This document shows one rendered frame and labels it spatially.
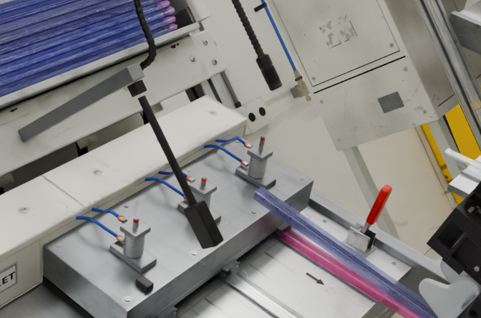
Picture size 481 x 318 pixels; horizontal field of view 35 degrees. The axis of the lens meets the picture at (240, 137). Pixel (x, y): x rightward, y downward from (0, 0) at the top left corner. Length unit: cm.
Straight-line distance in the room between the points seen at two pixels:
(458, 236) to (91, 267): 39
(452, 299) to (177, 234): 33
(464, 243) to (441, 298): 7
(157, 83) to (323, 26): 92
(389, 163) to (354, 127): 192
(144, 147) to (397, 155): 302
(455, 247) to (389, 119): 123
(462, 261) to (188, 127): 47
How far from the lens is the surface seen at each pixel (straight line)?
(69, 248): 88
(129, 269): 86
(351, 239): 103
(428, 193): 409
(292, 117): 344
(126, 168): 96
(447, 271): 79
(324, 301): 95
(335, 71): 195
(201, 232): 76
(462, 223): 68
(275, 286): 95
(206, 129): 105
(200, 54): 114
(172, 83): 109
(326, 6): 191
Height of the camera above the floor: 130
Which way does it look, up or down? 4 degrees down
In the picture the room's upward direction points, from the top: 26 degrees counter-clockwise
